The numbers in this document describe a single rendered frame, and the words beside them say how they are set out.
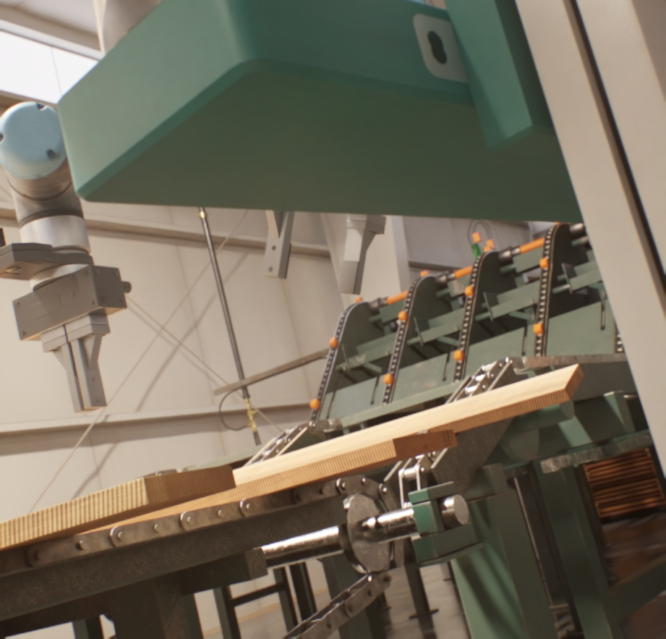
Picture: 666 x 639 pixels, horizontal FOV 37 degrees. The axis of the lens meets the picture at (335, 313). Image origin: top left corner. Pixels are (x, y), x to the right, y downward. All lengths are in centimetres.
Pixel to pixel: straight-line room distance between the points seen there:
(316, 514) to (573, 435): 143
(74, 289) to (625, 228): 78
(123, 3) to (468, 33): 18
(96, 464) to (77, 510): 864
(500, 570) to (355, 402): 594
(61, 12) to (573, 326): 649
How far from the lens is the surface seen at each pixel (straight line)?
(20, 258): 115
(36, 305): 122
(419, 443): 153
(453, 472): 203
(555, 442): 297
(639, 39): 52
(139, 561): 134
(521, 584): 211
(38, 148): 111
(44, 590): 124
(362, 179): 63
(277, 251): 112
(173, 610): 154
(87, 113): 55
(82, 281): 117
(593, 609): 301
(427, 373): 767
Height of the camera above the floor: 80
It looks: 11 degrees up
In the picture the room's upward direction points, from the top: 15 degrees counter-clockwise
